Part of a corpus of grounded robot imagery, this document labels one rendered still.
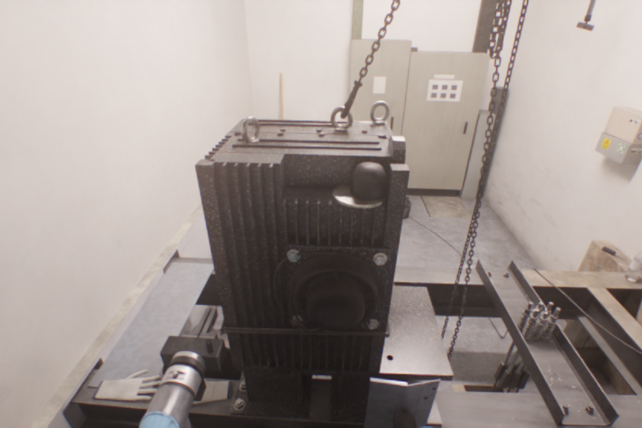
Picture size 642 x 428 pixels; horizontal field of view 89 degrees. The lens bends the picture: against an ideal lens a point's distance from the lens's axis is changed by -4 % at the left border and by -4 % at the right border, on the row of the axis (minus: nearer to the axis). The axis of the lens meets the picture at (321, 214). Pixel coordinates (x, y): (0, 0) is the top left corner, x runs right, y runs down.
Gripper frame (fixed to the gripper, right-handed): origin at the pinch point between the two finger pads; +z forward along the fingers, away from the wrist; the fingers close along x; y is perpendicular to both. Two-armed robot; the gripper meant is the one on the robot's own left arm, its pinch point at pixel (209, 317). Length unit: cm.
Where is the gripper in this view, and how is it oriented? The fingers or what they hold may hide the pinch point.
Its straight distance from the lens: 92.9
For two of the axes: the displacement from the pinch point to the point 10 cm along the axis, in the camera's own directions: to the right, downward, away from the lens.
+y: 0.1, -8.7, -4.9
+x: -10.0, -0.3, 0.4
